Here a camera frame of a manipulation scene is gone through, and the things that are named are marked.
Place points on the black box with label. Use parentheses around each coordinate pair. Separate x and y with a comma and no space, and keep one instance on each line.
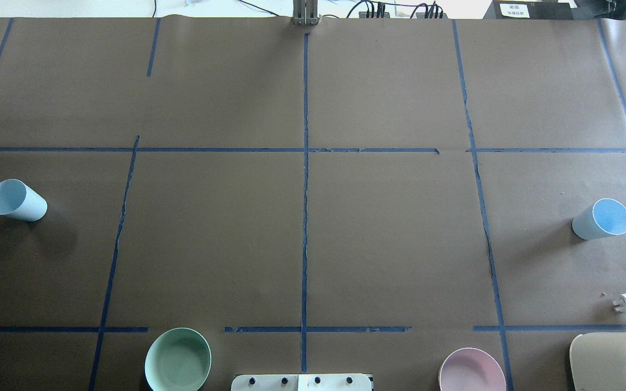
(528,10)

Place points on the green bowl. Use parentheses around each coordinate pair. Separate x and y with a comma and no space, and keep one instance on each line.
(179,359)

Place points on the cream toaster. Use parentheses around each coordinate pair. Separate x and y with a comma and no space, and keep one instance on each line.
(598,361)

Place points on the pink bowl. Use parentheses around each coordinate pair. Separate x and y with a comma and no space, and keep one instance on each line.
(471,369)

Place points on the light blue cup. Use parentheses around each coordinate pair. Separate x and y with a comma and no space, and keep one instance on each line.
(605,218)
(19,201)

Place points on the aluminium camera post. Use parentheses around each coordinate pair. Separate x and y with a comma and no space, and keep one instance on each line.
(305,13)

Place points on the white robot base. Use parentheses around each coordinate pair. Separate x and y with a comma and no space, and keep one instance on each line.
(343,381)

